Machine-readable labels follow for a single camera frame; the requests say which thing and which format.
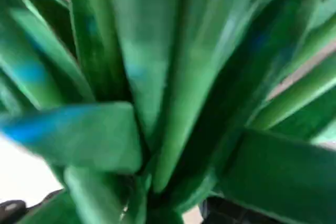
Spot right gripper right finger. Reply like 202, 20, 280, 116
201, 196, 279, 224

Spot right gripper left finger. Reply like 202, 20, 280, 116
0, 189, 65, 224

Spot red tulip bouquet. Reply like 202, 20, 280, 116
0, 0, 336, 224

